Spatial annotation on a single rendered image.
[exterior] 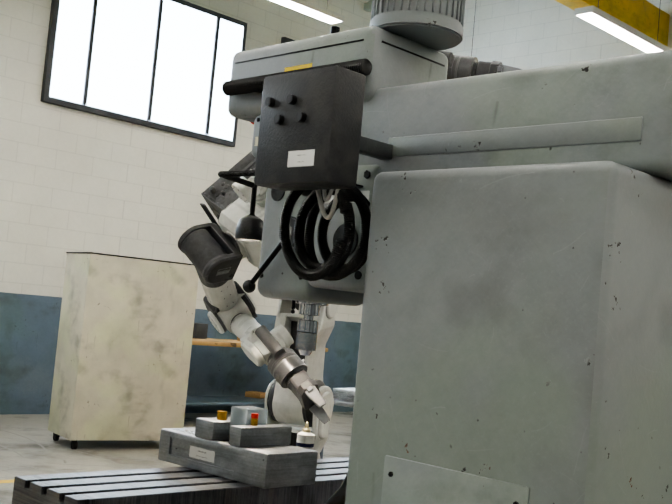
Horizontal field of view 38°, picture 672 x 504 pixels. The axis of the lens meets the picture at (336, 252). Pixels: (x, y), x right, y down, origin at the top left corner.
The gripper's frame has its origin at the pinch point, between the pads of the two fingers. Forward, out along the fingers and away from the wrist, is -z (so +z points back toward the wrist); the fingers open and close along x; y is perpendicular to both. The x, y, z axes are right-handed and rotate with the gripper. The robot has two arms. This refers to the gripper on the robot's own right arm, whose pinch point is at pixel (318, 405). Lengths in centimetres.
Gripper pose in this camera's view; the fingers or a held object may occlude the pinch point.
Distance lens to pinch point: 263.0
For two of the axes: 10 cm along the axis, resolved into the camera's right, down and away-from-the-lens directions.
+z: -6.0, -6.4, 4.8
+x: -0.9, -5.4, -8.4
